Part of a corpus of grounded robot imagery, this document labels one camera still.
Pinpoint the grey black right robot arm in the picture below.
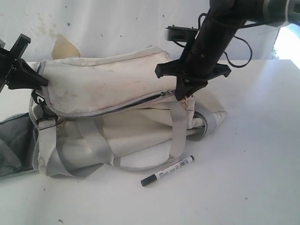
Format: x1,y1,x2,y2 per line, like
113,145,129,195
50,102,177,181
155,0,300,101

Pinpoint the white canvas duffel bag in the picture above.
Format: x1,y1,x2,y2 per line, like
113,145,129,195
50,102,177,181
0,46,227,178

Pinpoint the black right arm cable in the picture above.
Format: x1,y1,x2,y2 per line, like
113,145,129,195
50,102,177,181
198,13,269,69

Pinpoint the black white marker pen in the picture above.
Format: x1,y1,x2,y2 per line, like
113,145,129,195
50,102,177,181
141,156,195,187

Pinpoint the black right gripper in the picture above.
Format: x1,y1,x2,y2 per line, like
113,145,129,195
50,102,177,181
155,44,231,101

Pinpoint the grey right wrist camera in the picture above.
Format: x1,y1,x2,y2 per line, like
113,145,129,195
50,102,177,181
165,26,198,42

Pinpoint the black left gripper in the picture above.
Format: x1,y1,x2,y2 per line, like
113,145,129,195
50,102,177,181
0,34,49,90

